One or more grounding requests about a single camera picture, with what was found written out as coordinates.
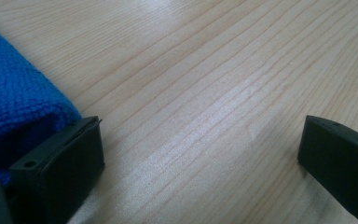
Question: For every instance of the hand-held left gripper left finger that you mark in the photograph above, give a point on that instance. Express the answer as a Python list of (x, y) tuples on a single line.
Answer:
[(65, 165)]

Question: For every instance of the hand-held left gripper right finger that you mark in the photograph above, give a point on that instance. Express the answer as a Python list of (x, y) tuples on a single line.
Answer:
[(341, 161)]

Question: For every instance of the blue cloth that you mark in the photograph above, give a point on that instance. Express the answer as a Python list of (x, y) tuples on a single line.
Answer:
[(15, 93)]

